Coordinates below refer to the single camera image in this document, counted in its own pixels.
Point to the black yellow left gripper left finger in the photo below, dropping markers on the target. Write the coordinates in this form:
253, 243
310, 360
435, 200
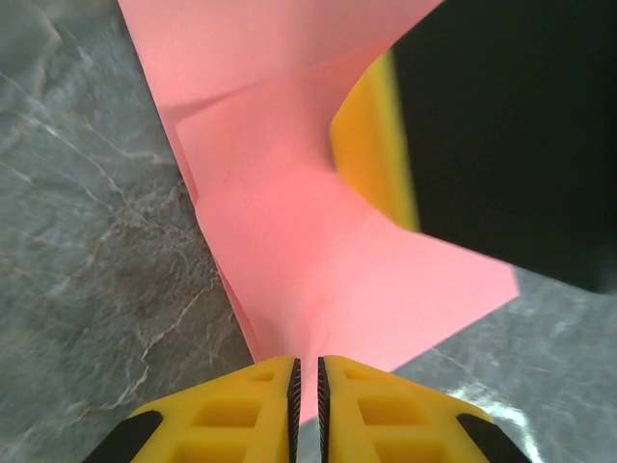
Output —
226, 415

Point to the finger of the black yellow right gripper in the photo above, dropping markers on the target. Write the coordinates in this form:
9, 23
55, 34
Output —
506, 135

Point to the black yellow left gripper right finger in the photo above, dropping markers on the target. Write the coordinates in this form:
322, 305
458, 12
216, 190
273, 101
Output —
395, 419

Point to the pink paper sheet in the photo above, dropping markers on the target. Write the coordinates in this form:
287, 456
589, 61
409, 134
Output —
289, 241

